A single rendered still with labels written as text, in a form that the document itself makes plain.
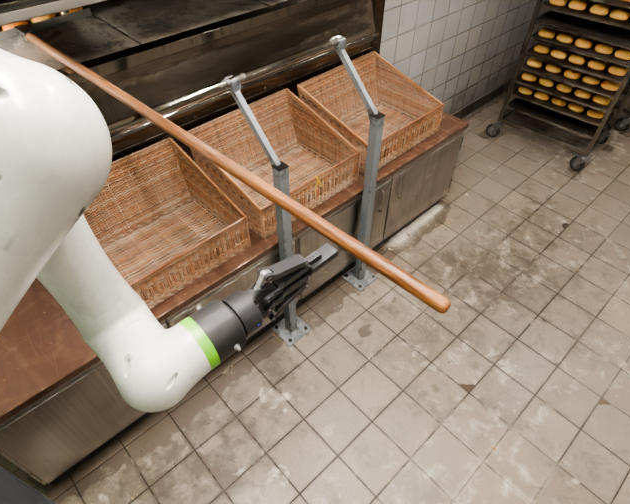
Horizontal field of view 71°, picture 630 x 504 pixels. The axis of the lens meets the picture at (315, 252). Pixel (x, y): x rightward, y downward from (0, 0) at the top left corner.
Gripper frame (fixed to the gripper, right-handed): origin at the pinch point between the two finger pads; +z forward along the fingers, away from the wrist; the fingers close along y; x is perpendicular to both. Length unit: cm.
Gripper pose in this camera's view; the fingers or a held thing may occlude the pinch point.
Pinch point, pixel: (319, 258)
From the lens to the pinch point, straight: 84.2
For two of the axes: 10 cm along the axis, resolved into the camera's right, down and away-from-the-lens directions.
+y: 0.0, 6.9, 7.2
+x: 6.9, 5.2, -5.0
